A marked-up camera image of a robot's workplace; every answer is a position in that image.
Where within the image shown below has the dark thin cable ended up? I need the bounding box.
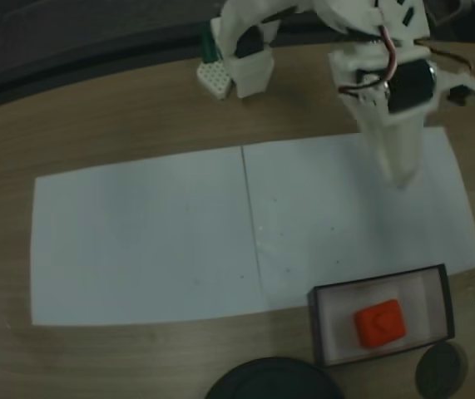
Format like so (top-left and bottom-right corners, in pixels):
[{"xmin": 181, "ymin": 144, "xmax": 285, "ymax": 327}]
[{"xmin": 415, "ymin": 37, "xmax": 475, "ymax": 72}]

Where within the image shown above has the red black servo cable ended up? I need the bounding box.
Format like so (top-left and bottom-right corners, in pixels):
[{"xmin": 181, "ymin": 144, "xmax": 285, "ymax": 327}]
[{"xmin": 336, "ymin": 24, "xmax": 400, "ymax": 95}]

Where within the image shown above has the large black round object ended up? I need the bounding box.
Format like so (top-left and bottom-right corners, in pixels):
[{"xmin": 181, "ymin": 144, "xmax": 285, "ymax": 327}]
[{"xmin": 205, "ymin": 357, "xmax": 346, "ymax": 399}]

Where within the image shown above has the brown box white lining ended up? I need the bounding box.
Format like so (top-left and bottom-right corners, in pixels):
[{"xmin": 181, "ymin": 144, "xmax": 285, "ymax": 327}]
[{"xmin": 306, "ymin": 264, "xmax": 457, "ymax": 368}]

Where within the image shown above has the white breadboard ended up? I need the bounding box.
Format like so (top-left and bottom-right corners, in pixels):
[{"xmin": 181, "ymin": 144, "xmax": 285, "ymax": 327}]
[{"xmin": 196, "ymin": 57, "xmax": 235, "ymax": 101}]

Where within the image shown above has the dark upholstered furniture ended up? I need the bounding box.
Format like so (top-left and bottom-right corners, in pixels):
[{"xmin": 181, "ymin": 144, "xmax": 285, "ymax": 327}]
[{"xmin": 0, "ymin": 0, "xmax": 230, "ymax": 116}]

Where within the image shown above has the small black round lid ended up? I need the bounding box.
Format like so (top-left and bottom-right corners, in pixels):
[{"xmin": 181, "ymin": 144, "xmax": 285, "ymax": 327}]
[{"xmin": 414, "ymin": 343, "xmax": 470, "ymax": 398}]

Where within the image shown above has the white paper sheet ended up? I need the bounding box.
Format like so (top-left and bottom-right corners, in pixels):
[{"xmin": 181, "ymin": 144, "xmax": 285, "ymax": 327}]
[
  {"xmin": 31, "ymin": 145, "xmax": 268, "ymax": 326},
  {"xmin": 241, "ymin": 126, "xmax": 475, "ymax": 311}
]

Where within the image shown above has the green connector block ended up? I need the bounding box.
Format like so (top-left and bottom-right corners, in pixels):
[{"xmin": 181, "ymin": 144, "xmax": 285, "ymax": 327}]
[{"xmin": 202, "ymin": 29, "xmax": 222, "ymax": 64}]

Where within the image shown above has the orange cube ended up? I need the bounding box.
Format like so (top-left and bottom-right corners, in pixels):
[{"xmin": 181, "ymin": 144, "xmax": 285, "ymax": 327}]
[{"xmin": 353, "ymin": 298, "xmax": 409, "ymax": 348}]

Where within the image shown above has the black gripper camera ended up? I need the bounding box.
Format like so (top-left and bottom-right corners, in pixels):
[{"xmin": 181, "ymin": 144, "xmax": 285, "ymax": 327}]
[{"xmin": 447, "ymin": 84, "xmax": 470, "ymax": 106}]

